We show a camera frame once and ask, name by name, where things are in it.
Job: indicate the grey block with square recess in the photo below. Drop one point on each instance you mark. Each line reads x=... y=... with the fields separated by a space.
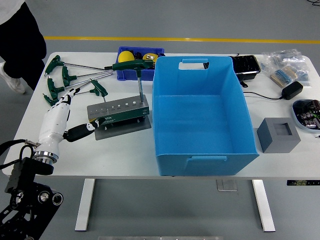
x=278 y=140

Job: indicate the pale blue bowl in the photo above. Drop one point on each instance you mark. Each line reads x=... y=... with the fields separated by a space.
x=296 y=120

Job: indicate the yellow ball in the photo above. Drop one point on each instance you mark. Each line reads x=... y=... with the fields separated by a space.
x=125 y=57

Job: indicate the dark assorted small parts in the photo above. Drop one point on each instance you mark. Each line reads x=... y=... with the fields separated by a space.
x=137 y=55

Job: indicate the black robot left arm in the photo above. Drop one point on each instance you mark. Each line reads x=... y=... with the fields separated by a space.
x=25 y=172

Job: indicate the black plastic cell tray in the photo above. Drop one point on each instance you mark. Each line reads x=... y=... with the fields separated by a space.
x=246 y=65

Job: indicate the small dark blue bin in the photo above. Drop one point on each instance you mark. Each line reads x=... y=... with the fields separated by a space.
x=130 y=74

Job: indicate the blue resistor tape bundle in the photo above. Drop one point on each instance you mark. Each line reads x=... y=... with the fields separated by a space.
x=283 y=75

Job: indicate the clear plastic parts bags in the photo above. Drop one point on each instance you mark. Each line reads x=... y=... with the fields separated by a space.
x=287 y=57

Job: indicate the yellow tape measure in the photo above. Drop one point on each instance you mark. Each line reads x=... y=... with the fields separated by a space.
x=150 y=57

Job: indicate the grey metal floor plate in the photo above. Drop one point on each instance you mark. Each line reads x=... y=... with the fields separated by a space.
x=226 y=185

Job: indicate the white table leg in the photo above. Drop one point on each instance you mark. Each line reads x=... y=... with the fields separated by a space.
x=263 y=205
x=85 y=205

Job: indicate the person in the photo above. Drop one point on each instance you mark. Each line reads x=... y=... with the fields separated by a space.
x=22 y=37

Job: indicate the black table control panel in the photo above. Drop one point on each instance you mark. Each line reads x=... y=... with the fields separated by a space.
x=302 y=182

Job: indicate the electronic components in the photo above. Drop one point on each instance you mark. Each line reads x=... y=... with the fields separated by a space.
x=308 y=115

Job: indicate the black power adapter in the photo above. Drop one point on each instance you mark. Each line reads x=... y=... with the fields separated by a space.
x=292 y=90

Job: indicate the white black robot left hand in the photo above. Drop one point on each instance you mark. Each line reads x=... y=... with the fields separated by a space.
x=53 y=120

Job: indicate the large light blue folding box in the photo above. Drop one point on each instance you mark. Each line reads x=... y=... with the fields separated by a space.
x=200 y=120

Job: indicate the green grey wrench holder stand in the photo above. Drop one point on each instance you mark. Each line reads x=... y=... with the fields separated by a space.
x=120 y=117

